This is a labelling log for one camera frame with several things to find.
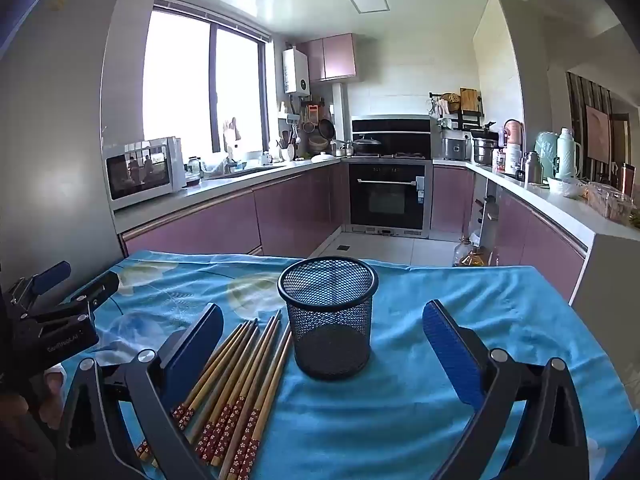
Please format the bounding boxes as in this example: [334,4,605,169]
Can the pink lower cabinet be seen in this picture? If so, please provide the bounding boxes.
[117,165,351,261]
[432,165,588,306]

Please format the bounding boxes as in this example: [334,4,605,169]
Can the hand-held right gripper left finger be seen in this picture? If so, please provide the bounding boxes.
[56,302,224,480]

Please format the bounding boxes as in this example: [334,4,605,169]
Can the grey refrigerator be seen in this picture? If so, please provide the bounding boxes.
[0,0,151,291]

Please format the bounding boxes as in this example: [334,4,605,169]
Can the black wall rack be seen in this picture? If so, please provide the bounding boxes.
[430,87,486,131]

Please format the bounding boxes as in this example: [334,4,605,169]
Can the steel pot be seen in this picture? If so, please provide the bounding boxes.
[472,137,498,166]

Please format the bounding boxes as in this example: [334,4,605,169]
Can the person's left hand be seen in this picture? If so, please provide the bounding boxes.
[37,366,67,428]

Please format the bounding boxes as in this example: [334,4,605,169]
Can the kitchen window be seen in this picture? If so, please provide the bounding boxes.
[142,7,273,153]

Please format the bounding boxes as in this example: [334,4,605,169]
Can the built-in black oven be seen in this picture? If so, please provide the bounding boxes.
[348,160,433,238]

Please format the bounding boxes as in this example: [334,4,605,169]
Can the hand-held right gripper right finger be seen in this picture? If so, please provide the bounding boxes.
[422,300,591,480]

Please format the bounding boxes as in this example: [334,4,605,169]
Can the steel rice cooker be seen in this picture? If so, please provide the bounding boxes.
[441,130,473,162]

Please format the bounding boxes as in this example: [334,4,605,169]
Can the black mesh utensil holder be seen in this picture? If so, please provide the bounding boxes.
[277,256,379,381]

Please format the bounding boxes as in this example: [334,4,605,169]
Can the clear plastic container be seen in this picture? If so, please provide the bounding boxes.
[585,182,635,221]

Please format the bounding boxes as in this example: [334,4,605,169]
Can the green thermos flask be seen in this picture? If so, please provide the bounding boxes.
[556,127,583,181]

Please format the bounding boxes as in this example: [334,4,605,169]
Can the pink upper cabinet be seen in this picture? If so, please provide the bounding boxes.
[300,33,357,82]

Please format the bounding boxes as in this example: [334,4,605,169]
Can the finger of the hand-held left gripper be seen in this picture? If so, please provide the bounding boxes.
[50,272,121,321]
[19,260,72,297]

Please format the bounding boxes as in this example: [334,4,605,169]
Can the white water heater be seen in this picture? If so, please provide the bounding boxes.
[282,47,311,96]

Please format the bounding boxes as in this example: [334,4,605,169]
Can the blue floral tablecloth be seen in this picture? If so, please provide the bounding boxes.
[50,250,621,480]

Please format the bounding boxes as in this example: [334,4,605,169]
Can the pink cabinet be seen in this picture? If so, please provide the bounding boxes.
[432,165,588,306]
[117,165,351,261]
[300,33,357,82]

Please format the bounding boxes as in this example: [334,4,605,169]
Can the bunch of wooden chopsticks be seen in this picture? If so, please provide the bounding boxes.
[135,309,293,480]

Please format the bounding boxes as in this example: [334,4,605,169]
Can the black wok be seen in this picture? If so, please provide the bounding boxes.
[345,135,383,156]

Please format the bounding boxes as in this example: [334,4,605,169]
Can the pink wall picture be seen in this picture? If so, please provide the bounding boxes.
[586,106,612,163]

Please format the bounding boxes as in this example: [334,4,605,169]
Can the green electric kettle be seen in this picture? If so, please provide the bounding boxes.
[534,131,560,176]

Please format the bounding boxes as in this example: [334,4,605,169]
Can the pink thermos jug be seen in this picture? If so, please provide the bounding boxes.
[502,119,525,148]

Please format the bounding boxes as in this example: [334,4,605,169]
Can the white microwave oven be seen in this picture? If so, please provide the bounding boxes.
[102,136,188,212]

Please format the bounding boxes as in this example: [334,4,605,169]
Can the cooking oil bottle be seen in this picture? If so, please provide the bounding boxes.
[452,240,496,267]

